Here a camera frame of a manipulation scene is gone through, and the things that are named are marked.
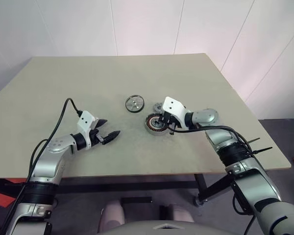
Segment black flat bar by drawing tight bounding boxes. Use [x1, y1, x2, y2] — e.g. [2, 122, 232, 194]
[121, 196, 153, 204]

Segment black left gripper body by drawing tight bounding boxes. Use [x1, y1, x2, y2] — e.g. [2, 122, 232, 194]
[89, 121, 106, 148]

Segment black zip ties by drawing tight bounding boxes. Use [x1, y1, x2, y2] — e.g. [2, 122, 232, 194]
[244, 138, 273, 156]

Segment black table frame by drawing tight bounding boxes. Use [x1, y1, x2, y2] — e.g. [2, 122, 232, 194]
[0, 170, 234, 204]

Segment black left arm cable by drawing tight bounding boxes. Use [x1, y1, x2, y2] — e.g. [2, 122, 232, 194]
[8, 97, 83, 235]

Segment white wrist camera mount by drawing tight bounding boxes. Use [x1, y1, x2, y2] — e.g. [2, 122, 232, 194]
[77, 111, 99, 150]
[161, 96, 192, 129]

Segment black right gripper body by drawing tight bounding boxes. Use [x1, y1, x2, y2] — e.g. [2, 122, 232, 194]
[161, 113, 182, 131]

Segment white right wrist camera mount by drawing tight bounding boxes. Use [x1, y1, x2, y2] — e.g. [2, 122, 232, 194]
[161, 96, 192, 129]

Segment red-orange object on floor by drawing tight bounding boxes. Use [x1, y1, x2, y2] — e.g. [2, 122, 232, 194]
[0, 178, 25, 208]

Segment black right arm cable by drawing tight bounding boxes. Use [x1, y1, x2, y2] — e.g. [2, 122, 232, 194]
[171, 125, 257, 235]

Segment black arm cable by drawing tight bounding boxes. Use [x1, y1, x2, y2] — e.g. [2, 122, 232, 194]
[8, 97, 83, 235]
[171, 125, 257, 235]

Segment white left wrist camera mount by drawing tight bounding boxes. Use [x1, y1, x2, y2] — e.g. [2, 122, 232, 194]
[77, 111, 99, 150]

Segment black table caster wheel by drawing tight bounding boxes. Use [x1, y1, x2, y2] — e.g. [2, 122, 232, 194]
[193, 194, 204, 207]

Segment round black-rimmed motor lid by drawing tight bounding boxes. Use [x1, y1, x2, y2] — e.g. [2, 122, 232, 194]
[124, 94, 146, 114]

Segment round motor housing with windings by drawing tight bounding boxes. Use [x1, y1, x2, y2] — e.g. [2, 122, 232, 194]
[145, 113, 172, 136]

